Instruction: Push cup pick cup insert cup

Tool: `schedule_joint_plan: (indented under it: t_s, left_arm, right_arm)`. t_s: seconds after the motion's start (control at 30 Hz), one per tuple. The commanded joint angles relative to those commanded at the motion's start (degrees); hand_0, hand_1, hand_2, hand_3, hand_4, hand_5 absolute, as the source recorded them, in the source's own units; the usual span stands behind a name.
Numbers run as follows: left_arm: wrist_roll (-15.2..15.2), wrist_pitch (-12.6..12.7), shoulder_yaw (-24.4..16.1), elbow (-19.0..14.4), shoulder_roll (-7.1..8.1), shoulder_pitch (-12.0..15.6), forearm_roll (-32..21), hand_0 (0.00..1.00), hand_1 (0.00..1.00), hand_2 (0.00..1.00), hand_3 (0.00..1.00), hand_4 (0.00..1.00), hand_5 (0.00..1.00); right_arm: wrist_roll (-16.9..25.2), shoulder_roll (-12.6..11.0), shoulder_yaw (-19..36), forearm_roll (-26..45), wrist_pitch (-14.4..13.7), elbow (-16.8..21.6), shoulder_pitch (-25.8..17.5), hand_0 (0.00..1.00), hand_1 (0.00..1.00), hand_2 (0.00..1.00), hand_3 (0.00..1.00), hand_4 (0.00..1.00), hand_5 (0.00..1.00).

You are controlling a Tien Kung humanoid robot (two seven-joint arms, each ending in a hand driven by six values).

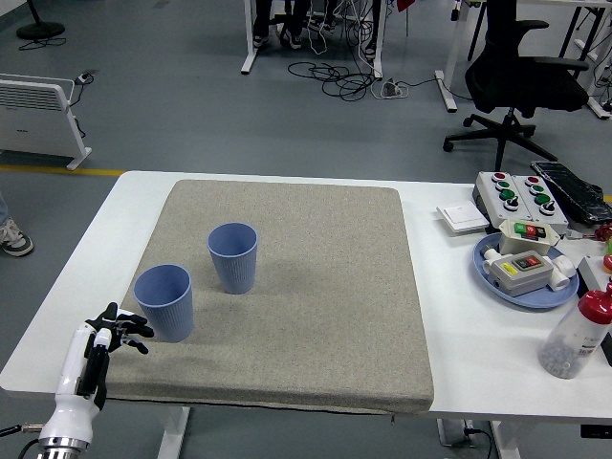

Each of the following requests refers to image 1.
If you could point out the white box red button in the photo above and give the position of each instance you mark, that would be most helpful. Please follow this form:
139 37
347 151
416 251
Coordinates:
593 272

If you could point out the blue round plate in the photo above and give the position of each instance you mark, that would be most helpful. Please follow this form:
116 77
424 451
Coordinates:
535 301

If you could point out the blue ribbed plastic cup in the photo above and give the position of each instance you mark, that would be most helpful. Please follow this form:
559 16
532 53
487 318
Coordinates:
172 315
236 275

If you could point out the person's shoe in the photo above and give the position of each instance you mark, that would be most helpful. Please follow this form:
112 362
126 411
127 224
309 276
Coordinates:
16 241

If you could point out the person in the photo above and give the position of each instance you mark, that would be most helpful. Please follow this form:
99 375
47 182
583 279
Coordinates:
260 19

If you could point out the grey-brown fabric mat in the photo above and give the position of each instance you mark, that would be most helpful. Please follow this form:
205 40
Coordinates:
311 287

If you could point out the black office chair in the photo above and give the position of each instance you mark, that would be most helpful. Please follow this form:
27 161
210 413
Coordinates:
521 76

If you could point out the white desk frame dark legs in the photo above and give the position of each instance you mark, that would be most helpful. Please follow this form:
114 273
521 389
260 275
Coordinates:
600 105

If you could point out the white under-table power strip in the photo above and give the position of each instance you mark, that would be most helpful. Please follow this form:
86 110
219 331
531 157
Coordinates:
454 432

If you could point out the clear screw bottle red cap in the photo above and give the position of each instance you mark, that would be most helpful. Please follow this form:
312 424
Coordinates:
569 344

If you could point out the white panel heater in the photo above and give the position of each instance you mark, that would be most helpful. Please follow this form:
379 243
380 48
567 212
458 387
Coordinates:
33 119

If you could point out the white table leg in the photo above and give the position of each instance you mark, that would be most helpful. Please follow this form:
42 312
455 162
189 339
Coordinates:
502 442
173 435

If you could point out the grey switch box yellow label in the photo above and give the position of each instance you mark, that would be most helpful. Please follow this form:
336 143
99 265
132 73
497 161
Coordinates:
521 282

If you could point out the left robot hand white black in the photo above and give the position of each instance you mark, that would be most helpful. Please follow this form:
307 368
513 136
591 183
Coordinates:
76 363

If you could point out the black round fan base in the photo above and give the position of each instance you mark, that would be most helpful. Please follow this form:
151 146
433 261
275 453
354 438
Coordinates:
40 31

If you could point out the white four-button control box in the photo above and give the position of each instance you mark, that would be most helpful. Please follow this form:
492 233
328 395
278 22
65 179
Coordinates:
492 189
550 217

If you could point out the white switch box green red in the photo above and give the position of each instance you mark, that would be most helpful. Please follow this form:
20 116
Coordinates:
514 244

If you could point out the black keyboard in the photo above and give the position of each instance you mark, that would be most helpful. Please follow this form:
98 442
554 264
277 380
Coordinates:
574 191

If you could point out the white wall switch plate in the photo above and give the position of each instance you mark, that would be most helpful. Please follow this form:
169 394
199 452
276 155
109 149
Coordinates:
461 216

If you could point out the white plastic fitting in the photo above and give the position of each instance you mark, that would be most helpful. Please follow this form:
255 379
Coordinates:
563 272
490 260

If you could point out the white desk leg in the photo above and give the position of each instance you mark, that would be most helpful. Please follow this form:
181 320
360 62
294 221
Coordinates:
452 57

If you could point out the black table control panel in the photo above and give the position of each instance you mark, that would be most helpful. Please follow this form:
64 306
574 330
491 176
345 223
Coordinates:
597 430

